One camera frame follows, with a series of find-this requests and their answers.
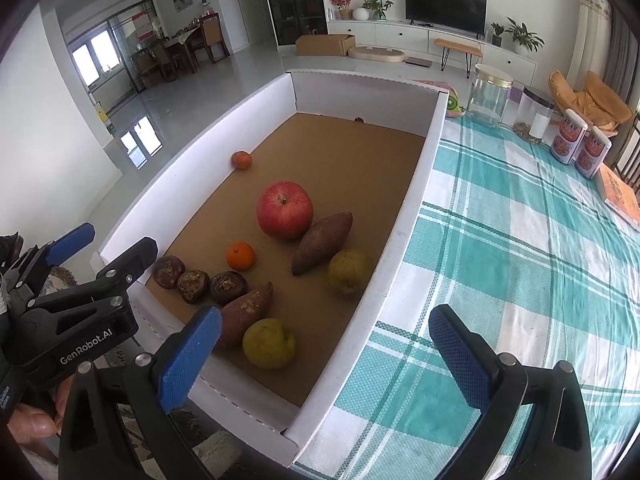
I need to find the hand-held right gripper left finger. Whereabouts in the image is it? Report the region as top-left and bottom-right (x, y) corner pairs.
(57, 304), (223, 480)

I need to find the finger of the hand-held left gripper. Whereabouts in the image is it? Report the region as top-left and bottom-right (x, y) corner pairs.
(27, 236), (159, 312)
(7, 223), (96, 307)

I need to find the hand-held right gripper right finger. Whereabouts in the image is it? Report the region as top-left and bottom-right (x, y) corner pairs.
(428, 303), (594, 480)

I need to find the dark brown passion fruit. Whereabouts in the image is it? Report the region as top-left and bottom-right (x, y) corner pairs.
(177, 269), (211, 305)
(209, 270), (249, 306)
(151, 255), (187, 290)

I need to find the red apple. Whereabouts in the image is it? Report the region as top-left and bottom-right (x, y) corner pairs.
(256, 181), (315, 240)

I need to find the white cardboard box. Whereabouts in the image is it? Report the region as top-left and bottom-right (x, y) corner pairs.
(91, 68), (450, 470)

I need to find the person's left hand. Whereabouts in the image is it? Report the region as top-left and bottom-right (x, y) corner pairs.
(7, 377), (74, 446)

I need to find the purple sweet potato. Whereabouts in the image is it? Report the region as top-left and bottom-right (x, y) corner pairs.
(215, 281), (275, 350)
(291, 211), (354, 276)

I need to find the green checked tablecloth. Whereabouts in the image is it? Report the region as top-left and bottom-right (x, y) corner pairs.
(294, 114), (640, 480)

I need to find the wooden dining table set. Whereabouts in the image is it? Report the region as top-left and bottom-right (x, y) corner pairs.
(131, 12), (231, 87)

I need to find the orange book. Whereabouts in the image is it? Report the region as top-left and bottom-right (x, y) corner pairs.
(594, 162), (640, 232)

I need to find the red and white can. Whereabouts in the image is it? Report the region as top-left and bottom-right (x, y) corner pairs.
(549, 108), (587, 165)
(574, 127), (613, 180)

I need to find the clear jar dark lid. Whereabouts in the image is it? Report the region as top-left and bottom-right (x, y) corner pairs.
(513, 85), (557, 145)

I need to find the kiwi print snack packet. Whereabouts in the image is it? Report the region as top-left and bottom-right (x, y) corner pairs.
(414, 79), (466, 118)

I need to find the wooden slatted chair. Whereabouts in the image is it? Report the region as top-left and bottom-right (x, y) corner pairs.
(609, 109), (640, 197)

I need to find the clear jar gold lid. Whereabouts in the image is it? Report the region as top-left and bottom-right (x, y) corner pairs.
(466, 63), (515, 129)

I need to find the orange cushioned chair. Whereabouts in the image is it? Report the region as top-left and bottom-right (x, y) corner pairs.
(548, 69), (635, 137)

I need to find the brown cardboard carton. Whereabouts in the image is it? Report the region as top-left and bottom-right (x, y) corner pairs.
(294, 33), (356, 57)

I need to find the black glass cabinet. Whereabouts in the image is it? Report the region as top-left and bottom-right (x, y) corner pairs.
(259, 0), (329, 47)

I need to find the wooden bench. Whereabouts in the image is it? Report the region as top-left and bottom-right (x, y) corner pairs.
(433, 38), (484, 79)

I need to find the oval beige floor platform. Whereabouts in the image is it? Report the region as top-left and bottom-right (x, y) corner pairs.
(348, 45), (407, 65)

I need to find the green plant white pot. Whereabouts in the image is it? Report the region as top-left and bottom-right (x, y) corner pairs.
(505, 17), (545, 55)

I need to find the white television cabinet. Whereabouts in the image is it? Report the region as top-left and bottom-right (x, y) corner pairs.
(325, 18), (539, 87)

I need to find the beige curtain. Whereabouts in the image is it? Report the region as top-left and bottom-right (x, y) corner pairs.
(569, 0), (614, 94)

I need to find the black television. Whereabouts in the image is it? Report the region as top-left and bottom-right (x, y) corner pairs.
(403, 0), (488, 37)

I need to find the green potted plant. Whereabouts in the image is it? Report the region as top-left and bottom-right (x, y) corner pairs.
(362, 0), (395, 21)

